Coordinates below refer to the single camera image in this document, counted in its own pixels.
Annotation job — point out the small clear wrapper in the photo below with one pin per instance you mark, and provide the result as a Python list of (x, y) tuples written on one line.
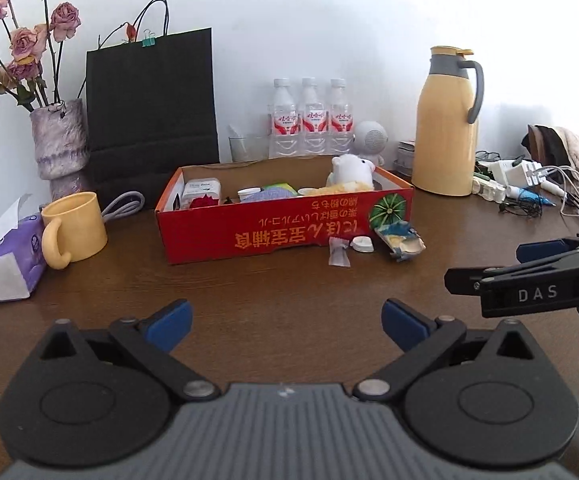
[(339, 252)]

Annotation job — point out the dried pink flowers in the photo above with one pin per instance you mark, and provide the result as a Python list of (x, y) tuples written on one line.
[(19, 45)]

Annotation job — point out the small white cap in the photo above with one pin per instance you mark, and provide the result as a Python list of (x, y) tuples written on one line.
[(362, 244)]

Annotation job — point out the crumpled blue white wrapper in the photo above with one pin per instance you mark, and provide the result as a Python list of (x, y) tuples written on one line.
[(400, 242)]

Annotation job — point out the white cotton swab container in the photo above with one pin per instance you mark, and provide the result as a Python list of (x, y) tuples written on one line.
[(202, 189)]

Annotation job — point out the red artificial rose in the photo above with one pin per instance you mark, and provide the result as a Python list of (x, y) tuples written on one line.
[(204, 202)]

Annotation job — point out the purple grey vase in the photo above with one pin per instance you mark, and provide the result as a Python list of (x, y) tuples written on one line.
[(61, 145)]

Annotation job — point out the brown and beige cloth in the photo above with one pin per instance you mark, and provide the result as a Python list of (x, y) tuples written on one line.
[(562, 147)]

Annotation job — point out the purple fabric pouch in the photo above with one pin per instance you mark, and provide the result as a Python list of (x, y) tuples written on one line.
[(264, 196)]

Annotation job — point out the yellow and white plush toy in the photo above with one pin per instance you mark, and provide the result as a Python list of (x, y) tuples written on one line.
[(352, 172)]

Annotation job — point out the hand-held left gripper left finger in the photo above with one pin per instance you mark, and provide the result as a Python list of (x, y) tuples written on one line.
[(173, 322)]

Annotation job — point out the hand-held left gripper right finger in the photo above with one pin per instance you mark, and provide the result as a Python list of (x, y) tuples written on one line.
[(400, 322)]

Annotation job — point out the green binder clip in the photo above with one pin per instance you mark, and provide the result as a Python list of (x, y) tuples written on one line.
[(148, 39)]

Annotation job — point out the white round speaker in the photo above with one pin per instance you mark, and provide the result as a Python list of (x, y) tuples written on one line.
[(371, 137)]

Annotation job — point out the yellow mug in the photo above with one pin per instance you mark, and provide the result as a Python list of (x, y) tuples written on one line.
[(76, 225)]

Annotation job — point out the yellow thermos jug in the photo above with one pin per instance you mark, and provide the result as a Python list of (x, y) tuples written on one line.
[(444, 130)]

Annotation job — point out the black paper bag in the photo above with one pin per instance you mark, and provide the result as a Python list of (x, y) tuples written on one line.
[(152, 110)]

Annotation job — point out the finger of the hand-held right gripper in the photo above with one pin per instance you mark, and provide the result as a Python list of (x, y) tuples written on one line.
[(529, 292), (544, 250)]

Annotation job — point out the small tin box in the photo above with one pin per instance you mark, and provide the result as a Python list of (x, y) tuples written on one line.
[(405, 157)]

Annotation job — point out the green tissue pack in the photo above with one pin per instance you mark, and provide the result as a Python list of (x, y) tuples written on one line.
[(283, 188)]

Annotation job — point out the purple tissue pack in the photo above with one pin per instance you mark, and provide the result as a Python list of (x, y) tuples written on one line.
[(6, 260)]

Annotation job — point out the clear glass cup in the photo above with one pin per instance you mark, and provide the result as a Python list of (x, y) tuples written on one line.
[(247, 147)]

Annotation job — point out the red cardboard box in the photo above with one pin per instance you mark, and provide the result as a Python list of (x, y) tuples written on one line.
[(279, 230)]

